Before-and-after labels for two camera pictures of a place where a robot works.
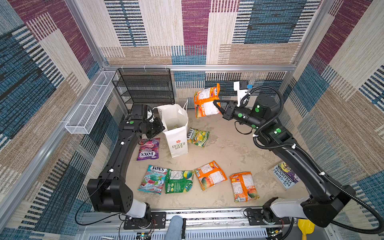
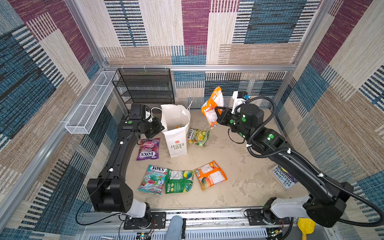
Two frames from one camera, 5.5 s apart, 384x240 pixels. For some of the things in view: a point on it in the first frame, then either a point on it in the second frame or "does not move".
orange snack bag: (244, 189) -> (208, 109)
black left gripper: (160, 127) does not move
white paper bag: (175, 119) does not move
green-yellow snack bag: (197, 137) does not move
